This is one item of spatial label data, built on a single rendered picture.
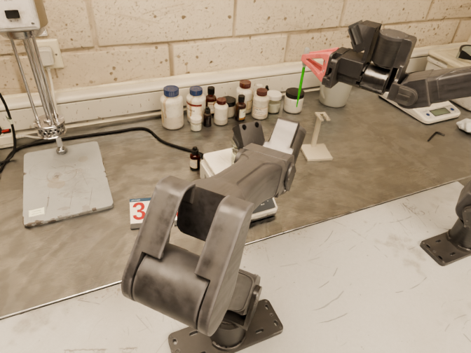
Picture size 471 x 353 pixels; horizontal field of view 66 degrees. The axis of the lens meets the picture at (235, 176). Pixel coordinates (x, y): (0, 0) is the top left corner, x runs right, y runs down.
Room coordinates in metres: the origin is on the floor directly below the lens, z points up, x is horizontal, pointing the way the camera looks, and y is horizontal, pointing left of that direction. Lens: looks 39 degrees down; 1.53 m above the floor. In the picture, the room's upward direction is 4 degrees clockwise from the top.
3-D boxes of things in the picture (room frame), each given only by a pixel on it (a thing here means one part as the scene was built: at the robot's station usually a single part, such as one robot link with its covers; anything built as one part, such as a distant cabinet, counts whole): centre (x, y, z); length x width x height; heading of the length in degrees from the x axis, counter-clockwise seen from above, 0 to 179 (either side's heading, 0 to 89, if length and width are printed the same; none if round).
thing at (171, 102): (1.04, 0.22, 0.96); 0.07 x 0.07 x 0.13
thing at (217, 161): (0.74, 0.01, 0.98); 0.12 x 0.12 x 0.01; 27
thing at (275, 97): (1.19, -0.11, 0.93); 0.06 x 0.06 x 0.07
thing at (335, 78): (0.79, -0.24, 1.22); 0.10 x 0.07 x 0.07; 147
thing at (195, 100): (1.09, 0.15, 0.96); 0.06 x 0.06 x 0.11
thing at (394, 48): (0.74, -0.32, 1.26); 0.12 x 0.09 x 0.12; 57
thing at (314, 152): (0.94, -0.24, 0.96); 0.08 x 0.08 x 0.13; 12
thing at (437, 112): (1.32, -0.69, 0.92); 0.26 x 0.19 x 0.05; 27
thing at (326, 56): (0.84, -0.18, 1.22); 0.09 x 0.07 x 0.07; 57
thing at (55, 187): (0.72, 0.44, 0.91); 0.30 x 0.20 x 0.01; 26
